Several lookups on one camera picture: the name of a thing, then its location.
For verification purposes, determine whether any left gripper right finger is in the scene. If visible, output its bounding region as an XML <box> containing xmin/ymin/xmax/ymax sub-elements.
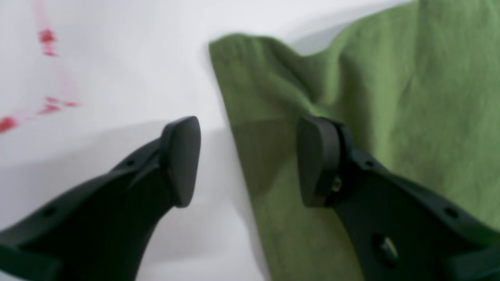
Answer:
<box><xmin>297</xmin><ymin>117</ymin><xmax>500</xmax><ymax>281</ymax></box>

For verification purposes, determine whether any red tape rectangle marking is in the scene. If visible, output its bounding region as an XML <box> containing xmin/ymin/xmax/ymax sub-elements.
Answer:
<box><xmin>1</xmin><ymin>0</ymin><xmax>81</xmax><ymax>135</ymax></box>

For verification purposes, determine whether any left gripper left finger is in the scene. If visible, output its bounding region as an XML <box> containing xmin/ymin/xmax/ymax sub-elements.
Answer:
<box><xmin>0</xmin><ymin>117</ymin><xmax>201</xmax><ymax>281</ymax></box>

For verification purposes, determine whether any olive green t-shirt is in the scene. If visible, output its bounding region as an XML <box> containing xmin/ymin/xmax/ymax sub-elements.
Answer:
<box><xmin>209</xmin><ymin>0</ymin><xmax>500</xmax><ymax>281</ymax></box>

